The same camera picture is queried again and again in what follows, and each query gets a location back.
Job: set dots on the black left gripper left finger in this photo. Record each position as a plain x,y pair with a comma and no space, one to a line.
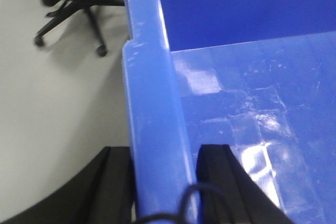
102,192

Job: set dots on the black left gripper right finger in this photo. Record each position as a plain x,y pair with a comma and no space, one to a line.
241,199

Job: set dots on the blue plastic bin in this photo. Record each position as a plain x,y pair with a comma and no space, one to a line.
257,75

